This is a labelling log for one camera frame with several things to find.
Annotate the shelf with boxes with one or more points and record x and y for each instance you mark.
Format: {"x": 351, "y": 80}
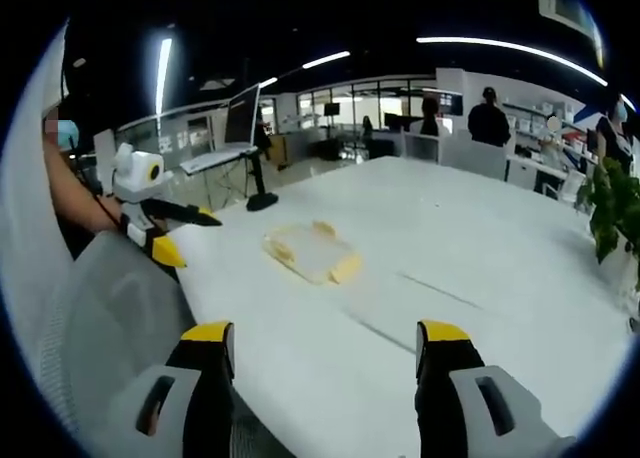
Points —
{"x": 550, "y": 133}

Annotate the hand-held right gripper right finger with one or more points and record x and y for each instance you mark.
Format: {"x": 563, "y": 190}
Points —
{"x": 450, "y": 408}

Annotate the monitor on stand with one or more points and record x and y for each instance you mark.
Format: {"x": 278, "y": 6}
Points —
{"x": 242, "y": 115}

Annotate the long ceiling light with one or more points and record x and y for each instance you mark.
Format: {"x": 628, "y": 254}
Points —
{"x": 162, "y": 73}
{"x": 515, "y": 50}
{"x": 325, "y": 59}

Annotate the white board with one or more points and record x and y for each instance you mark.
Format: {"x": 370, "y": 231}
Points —
{"x": 105, "y": 153}

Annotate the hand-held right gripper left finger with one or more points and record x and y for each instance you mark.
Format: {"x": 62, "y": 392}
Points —
{"x": 200, "y": 408}

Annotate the small black monitor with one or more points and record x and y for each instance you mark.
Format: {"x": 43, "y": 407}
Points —
{"x": 331, "y": 109}

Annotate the black stand with base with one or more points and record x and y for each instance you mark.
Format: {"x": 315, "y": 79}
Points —
{"x": 260, "y": 198}

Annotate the clear plastic bag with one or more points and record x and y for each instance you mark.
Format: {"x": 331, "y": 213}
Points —
{"x": 320, "y": 230}

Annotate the green potted plant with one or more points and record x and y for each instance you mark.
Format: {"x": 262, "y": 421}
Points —
{"x": 612, "y": 203}

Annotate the person's white shirt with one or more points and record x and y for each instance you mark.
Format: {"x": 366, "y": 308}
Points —
{"x": 30, "y": 178}

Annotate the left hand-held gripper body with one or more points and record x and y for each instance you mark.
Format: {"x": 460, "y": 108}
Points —
{"x": 137, "y": 175}

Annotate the white office chair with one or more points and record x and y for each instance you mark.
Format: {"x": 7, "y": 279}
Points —
{"x": 421, "y": 147}

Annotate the blue face mask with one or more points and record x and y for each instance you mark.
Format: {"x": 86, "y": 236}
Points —
{"x": 74, "y": 132}

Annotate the yellow plastic buckle part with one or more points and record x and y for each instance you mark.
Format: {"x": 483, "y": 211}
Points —
{"x": 280, "y": 251}
{"x": 346, "y": 270}

